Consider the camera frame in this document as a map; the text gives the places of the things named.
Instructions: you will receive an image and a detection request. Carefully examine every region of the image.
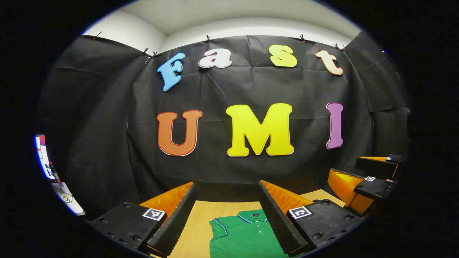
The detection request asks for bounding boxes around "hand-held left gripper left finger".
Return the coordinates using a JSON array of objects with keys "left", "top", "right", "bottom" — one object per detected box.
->
[{"left": 86, "top": 182, "right": 197, "bottom": 258}]

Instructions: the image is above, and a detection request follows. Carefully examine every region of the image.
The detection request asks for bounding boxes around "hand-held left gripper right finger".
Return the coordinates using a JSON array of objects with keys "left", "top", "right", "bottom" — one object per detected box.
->
[{"left": 257, "top": 180, "right": 364, "bottom": 257}]

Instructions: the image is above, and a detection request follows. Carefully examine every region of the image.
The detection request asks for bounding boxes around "green T-shirt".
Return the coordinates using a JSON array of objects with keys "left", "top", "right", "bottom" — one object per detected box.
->
[{"left": 209, "top": 209, "right": 305, "bottom": 258}]

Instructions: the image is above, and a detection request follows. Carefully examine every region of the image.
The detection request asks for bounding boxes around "black backdrop cloth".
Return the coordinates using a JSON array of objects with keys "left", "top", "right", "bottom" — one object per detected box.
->
[{"left": 36, "top": 30, "right": 411, "bottom": 217}]

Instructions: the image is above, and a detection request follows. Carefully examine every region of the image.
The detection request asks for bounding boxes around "white printed banner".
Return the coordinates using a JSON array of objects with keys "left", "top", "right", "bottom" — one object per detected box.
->
[{"left": 34, "top": 134, "right": 86, "bottom": 216}]

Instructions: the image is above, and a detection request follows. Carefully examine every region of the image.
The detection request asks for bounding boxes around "row of black backdrop clips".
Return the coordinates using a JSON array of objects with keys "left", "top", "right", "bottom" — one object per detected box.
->
[{"left": 92, "top": 31, "right": 347, "bottom": 58}]

